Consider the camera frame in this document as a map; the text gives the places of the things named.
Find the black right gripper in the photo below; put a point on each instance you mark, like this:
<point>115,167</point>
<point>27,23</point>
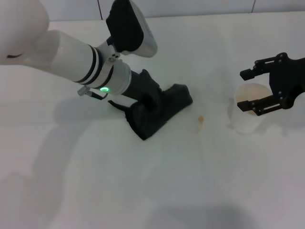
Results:
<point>288,78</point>

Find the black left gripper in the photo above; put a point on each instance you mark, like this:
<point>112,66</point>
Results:
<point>143,83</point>

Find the dark rag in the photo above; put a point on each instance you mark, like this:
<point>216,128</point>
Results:
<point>152,124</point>

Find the white plastic cup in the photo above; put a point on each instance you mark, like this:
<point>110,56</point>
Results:
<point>245,124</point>

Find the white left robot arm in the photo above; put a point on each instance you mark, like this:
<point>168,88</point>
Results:
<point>71,59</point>

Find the orange liquid stain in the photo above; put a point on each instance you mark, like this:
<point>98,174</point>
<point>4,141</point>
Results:
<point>201,118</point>

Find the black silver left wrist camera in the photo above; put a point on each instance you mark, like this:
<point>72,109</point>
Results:
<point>128,28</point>

